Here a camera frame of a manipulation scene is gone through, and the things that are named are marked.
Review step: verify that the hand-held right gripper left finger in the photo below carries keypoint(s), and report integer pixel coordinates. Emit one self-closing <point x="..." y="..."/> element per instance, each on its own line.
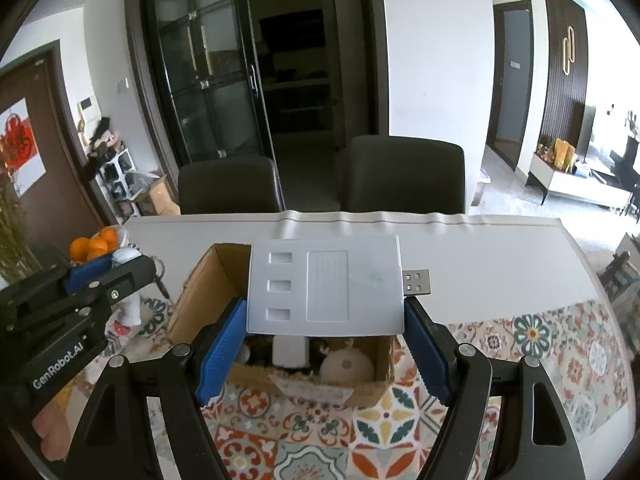
<point x="222" y="350"/>

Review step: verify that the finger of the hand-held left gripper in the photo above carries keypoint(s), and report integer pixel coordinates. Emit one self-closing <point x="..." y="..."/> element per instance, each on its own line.
<point x="87" y="272"/>
<point x="130" y="277"/>

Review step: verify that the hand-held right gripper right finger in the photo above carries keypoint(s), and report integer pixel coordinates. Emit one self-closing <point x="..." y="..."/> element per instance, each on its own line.
<point x="425" y="355"/>

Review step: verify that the brown cardboard box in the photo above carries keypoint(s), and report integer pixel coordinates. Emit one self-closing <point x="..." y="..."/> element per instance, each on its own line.
<point x="195" y="305"/>

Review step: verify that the white cube charger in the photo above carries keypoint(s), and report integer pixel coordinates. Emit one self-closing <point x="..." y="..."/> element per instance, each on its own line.
<point x="290" y="352"/>

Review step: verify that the round white deer gadget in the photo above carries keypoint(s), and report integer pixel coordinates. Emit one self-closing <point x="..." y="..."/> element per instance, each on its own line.
<point x="347" y="365"/>

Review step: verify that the white usb hub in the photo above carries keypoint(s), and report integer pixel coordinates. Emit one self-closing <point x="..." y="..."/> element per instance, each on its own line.
<point x="325" y="285"/>

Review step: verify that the person's left hand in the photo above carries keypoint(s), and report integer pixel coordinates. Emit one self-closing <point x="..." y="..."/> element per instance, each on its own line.
<point x="50" y="430"/>

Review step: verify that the pile of oranges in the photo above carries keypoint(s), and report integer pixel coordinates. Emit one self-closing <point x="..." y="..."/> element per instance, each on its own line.
<point x="95" y="247"/>

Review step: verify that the white tissue paper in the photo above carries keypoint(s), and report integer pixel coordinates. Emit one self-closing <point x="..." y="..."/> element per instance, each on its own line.
<point x="131" y="310"/>

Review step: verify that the white fruit basket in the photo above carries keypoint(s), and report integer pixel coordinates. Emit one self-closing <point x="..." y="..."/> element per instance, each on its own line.
<point x="120" y="240"/>

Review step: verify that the colourful patterned table mat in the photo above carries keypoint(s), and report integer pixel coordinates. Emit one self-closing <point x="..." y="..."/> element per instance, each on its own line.
<point x="390" y="430"/>

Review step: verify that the dried yellow branches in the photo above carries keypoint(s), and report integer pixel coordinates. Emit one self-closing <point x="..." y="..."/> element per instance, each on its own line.
<point x="12" y="235"/>

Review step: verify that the small cardboard box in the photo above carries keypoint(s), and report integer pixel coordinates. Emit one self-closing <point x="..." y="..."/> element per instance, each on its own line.
<point x="162" y="197"/>

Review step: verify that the white shoe rack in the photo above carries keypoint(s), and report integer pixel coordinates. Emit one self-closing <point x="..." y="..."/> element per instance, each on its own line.
<point x="117" y="175"/>

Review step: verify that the brown entrance door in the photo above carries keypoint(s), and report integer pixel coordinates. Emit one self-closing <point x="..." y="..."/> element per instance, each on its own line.
<point x="55" y="160"/>

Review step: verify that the dark dining chair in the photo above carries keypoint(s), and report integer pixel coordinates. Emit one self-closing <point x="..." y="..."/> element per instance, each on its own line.
<point x="225" y="185"/>
<point x="405" y="175"/>

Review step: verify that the pile of plush toys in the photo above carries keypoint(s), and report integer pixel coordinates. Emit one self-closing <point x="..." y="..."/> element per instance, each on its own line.
<point x="105" y="137"/>

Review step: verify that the red and white door poster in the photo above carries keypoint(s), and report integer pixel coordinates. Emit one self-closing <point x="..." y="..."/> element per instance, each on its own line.
<point x="22" y="145"/>

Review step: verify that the patterned cushion chair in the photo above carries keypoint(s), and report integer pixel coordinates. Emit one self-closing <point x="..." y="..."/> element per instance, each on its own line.
<point x="622" y="275"/>

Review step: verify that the white tv console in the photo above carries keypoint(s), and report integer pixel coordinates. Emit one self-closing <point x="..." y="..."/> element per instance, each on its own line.
<point x="565" y="180"/>

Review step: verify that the black framed glass door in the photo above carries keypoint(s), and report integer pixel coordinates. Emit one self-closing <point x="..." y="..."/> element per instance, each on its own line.
<point x="200" y="60"/>

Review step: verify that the yellow bag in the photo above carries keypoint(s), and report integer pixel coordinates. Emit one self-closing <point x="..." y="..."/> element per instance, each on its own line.
<point x="564" y="152"/>

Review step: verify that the dark shelving unit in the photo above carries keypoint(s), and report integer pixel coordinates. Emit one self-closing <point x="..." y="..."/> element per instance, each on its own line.
<point x="300" y="90"/>

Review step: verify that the black television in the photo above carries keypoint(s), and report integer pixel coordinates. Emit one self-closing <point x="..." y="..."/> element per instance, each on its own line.
<point x="590" y="132"/>

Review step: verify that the dark interior door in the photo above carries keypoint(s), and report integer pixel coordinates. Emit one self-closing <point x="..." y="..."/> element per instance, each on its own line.
<point x="515" y="85"/>

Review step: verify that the white wall intercom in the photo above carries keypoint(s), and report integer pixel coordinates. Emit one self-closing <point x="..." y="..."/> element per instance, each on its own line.
<point x="87" y="105"/>

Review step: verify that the white wall switch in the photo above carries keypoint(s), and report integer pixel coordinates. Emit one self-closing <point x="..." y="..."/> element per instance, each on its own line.
<point x="122" y="85"/>

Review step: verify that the dark slatted wall panel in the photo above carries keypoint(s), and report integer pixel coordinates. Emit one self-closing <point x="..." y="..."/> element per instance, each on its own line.
<point x="555" y="100"/>

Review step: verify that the gold wall ornament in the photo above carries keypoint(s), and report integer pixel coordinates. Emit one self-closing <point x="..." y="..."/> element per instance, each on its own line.
<point x="564" y="60"/>

